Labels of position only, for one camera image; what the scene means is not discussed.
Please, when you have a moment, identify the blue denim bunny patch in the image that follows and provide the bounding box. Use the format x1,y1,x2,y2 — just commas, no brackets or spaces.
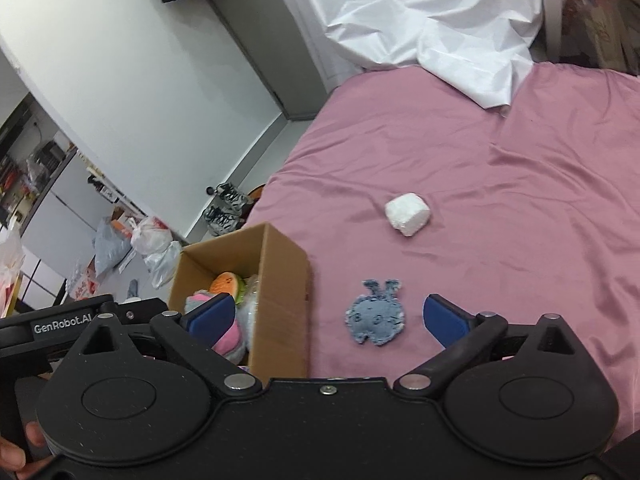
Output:
345,278,405,347

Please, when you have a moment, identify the grey plush mouse toy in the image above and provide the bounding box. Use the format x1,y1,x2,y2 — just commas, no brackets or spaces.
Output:
180,290,246,364

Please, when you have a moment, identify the person's hand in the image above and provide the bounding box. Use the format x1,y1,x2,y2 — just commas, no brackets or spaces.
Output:
0,422,53,480

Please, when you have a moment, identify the plush hamburger toy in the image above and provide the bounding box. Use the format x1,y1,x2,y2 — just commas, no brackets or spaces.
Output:
208,272,246,304

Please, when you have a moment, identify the brown cardboard box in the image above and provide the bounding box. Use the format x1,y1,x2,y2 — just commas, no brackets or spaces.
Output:
168,223,310,382

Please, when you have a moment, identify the grey sneaker left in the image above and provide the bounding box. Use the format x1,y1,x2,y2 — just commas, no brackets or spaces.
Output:
202,205,243,237

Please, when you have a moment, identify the grey sneaker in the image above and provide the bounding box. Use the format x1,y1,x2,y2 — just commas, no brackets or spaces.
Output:
206,182,254,214
202,205,243,237

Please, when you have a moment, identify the white plastic bag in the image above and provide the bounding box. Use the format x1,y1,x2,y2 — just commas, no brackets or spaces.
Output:
130,217,182,289

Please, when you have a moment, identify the white foam lump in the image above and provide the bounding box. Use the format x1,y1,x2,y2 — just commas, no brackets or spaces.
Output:
384,193,432,237

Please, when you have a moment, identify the grey sneaker right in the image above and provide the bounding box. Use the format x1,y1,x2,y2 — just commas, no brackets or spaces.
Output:
206,182,254,214

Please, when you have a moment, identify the pink bed sheet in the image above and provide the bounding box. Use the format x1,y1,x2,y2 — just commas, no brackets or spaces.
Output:
250,63,639,439

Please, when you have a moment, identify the white crumpled sheet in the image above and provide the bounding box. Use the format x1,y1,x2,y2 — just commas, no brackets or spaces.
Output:
283,0,542,108

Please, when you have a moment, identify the grey wardrobe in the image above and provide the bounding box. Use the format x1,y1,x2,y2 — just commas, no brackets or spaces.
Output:
209,0,329,120

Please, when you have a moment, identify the white desk with clutter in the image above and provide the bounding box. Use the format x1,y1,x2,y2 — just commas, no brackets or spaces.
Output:
542,0,639,76

